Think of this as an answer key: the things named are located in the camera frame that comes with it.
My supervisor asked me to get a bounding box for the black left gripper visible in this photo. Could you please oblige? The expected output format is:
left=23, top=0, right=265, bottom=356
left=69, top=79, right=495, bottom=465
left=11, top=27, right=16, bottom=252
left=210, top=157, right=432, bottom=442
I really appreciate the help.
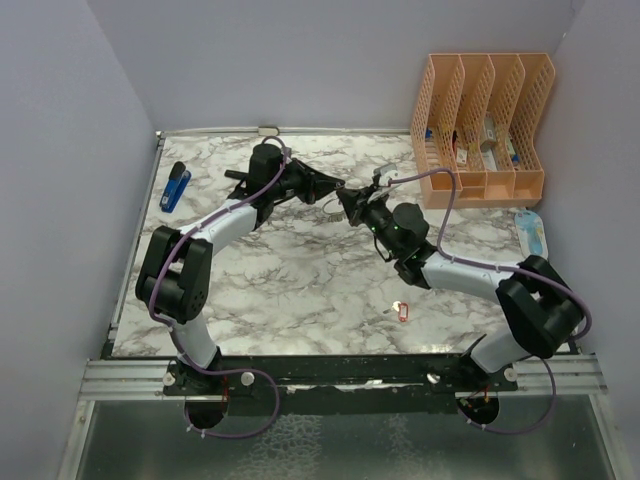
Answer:
left=269, top=158, right=345, bottom=205

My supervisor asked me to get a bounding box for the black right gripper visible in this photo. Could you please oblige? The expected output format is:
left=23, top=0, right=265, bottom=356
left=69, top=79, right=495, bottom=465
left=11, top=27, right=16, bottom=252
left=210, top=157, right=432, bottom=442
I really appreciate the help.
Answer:
left=337, top=184, right=401, bottom=258

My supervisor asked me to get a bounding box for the silver keyring with clips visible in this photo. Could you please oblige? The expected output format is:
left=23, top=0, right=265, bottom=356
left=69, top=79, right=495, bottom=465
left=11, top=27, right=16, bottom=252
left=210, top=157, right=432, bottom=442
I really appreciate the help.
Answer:
left=321, top=197, right=346, bottom=223

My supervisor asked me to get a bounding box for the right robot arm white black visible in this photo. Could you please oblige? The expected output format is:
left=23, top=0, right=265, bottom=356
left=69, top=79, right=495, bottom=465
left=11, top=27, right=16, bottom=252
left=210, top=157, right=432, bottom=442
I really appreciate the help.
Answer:
left=337, top=186, right=585, bottom=391

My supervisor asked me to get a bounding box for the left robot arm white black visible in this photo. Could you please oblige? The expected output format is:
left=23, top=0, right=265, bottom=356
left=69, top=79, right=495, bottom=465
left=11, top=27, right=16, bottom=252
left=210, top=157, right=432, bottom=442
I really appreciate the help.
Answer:
left=135, top=140, right=344, bottom=395

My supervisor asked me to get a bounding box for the white clip on back edge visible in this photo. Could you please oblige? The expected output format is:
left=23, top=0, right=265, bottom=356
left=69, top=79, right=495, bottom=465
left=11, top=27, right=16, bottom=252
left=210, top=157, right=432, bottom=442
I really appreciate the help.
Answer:
left=257, top=126, right=280, bottom=137

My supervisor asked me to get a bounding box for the black orange highlighter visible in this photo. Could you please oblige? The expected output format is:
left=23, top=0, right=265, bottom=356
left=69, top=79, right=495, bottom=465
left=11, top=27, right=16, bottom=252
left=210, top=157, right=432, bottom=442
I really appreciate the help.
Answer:
left=224, top=170, right=247, bottom=181

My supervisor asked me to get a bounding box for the blue black stapler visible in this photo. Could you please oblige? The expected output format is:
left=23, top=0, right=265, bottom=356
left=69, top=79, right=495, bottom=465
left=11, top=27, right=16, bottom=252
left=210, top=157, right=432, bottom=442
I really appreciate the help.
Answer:
left=159, top=161, right=192, bottom=213

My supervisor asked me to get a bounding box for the orange plastic file organizer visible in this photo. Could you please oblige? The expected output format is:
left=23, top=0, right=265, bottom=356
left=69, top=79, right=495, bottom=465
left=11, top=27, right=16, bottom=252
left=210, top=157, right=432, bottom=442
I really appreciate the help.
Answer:
left=410, top=53, right=555, bottom=209

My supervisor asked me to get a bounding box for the blue item in blister pack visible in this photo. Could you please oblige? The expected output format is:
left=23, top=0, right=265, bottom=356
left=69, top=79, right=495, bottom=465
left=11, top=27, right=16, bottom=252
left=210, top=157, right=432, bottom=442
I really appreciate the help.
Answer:
left=514, top=210, right=549, bottom=259

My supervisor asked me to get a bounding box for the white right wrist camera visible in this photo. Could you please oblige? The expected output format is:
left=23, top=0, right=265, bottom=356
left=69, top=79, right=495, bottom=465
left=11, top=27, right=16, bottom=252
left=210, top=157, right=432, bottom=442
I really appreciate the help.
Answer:
left=372, top=163, right=399, bottom=189

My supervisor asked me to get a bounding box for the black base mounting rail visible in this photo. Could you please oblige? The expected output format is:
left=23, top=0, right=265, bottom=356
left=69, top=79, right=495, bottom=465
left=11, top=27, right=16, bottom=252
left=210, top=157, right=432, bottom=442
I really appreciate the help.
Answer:
left=163, top=354, right=517, bottom=416

